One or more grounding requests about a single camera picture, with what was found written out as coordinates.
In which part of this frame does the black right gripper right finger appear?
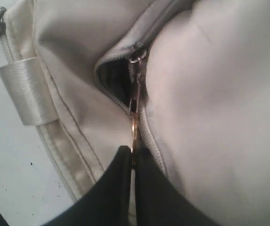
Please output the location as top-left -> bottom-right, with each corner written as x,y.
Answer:
135,148 -> 217,226

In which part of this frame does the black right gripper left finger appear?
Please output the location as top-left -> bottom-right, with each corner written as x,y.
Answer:
45,146 -> 132,226

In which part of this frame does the cream fabric duffel bag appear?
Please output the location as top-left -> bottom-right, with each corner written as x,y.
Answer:
0,0 -> 270,226

